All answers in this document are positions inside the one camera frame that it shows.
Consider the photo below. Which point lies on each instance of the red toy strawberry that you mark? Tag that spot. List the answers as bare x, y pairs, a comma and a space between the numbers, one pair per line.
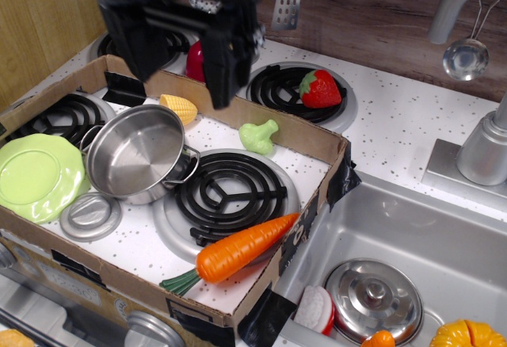
318, 90

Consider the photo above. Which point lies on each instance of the dark red toy pepper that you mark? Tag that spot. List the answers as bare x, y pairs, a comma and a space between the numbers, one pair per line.
195, 63

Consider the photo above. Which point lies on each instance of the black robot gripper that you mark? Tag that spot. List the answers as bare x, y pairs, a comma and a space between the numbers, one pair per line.
132, 25

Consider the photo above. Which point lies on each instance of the small orange toy piece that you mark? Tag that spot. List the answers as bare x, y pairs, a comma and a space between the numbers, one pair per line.
381, 338

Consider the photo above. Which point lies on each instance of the silver toy faucet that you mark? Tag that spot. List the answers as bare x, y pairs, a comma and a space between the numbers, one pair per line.
477, 169

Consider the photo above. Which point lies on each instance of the silver toy sink basin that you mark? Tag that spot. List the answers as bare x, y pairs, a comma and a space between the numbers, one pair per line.
455, 258

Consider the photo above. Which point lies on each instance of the hanging metal ladle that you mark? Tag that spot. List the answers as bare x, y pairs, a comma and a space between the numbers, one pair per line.
467, 59

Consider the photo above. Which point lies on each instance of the yellow toy corn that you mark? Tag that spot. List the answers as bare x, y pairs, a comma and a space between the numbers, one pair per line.
183, 108

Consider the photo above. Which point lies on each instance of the light green toy broccoli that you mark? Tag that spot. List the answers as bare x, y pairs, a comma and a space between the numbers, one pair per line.
257, 138

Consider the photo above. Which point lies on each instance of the back left black burner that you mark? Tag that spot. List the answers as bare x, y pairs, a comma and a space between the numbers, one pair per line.
178, 43

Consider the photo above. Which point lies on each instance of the brown cardboard fence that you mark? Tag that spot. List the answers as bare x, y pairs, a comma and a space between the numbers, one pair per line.
113, 278

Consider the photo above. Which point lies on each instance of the front right black burner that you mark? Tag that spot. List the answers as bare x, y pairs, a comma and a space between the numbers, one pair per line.
229, 192

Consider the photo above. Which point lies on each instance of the silver front stove knob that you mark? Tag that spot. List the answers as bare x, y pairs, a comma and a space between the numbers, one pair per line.
90, 218

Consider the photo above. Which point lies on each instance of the silver oven front knob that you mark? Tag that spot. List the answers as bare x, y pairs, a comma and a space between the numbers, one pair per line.
146, 330

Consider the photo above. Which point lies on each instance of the back right black burner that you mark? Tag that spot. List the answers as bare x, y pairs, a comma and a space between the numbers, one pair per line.
277, 87

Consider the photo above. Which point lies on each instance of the light green plastic plate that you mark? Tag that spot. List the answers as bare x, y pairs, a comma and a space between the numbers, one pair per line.
41, 175

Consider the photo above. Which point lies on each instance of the yellow orange toy pumpkin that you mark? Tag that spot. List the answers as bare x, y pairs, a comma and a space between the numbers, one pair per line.
467, 333

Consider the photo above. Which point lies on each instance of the hanging slotted metal spatula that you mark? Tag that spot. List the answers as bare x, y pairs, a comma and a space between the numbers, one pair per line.
285, 15

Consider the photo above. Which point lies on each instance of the orange toy carrot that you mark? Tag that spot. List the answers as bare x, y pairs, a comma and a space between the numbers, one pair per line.
223, 259

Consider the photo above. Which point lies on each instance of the white and red toy food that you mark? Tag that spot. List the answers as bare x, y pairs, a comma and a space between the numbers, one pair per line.
316, 310

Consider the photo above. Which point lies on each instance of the orange toy at corner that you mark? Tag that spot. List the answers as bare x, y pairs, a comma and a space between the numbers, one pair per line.
14, 338

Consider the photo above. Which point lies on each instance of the stainless steel pot lid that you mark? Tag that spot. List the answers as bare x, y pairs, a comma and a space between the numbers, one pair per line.
370, 296

